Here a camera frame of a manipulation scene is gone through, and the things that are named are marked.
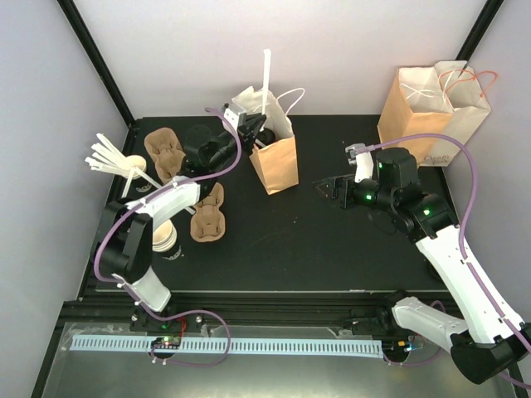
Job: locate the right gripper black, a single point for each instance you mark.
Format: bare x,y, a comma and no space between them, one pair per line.
346,182

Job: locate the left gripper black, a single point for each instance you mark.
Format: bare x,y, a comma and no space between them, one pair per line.
246,133

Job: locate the small brown paper bag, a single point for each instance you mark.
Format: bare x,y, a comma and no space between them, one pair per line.
276,164

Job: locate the stack of paper cups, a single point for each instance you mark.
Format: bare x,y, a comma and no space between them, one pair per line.
165,241

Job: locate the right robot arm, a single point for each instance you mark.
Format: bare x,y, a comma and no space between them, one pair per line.
490,336

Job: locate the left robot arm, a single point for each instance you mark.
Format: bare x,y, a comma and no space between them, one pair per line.
124,243

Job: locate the stack of pulp cup carriers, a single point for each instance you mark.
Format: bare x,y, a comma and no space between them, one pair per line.
166,152

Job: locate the large brown paper bag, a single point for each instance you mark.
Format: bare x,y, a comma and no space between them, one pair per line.
414,105

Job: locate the cup holding straws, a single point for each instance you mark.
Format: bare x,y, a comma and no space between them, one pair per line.
138,162

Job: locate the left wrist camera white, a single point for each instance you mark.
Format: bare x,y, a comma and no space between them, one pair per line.
234,116

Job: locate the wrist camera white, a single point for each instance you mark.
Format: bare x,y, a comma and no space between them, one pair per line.
234,116
359,157

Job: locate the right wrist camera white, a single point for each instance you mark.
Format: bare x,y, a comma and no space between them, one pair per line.
359,157

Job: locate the white paper bag orange handle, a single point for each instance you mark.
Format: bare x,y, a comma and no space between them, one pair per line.
462,91

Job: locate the light blue cable duct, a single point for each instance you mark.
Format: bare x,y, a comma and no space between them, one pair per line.
235,346

